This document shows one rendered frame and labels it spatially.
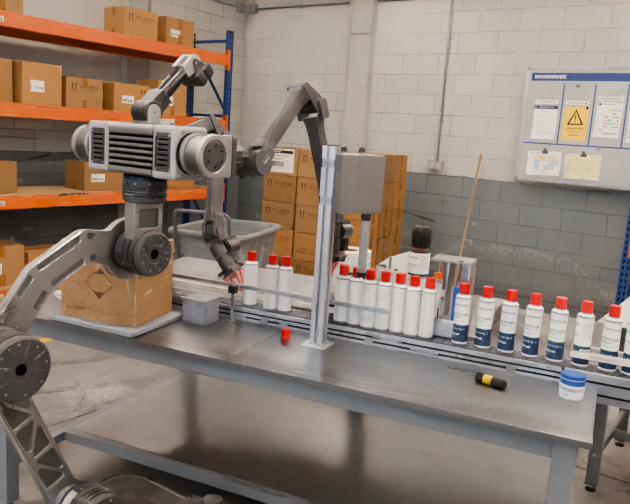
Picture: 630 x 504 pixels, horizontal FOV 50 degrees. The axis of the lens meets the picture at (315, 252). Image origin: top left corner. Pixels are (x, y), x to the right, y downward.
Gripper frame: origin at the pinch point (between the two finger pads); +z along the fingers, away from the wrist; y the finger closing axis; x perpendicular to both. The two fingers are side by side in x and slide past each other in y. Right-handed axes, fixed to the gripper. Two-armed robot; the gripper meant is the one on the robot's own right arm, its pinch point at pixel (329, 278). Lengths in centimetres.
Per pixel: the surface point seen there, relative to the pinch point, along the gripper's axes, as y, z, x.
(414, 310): -35.1, 4.5, 8.0
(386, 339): -26.9, 15.6, 10.2
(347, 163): -13, -43, 23
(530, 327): -73, 4, 8
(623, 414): -109, 81, -150
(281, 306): 14.5, 11.2, 8.4
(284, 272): 14.1, -1.5, 8.4
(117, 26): 327, -136, -262
